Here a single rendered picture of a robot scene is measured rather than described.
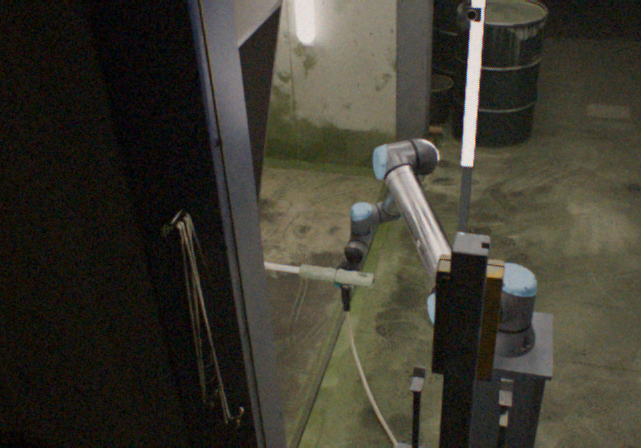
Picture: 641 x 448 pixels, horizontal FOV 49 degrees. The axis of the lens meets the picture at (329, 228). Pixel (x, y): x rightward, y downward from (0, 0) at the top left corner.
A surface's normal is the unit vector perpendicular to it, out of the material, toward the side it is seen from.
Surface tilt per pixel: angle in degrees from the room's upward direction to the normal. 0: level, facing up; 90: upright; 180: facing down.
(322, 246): 0
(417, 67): 90
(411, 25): 90
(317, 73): 90
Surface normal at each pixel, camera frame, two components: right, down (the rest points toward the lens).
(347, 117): -0.25, 0.55
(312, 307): -0.04, -0.83
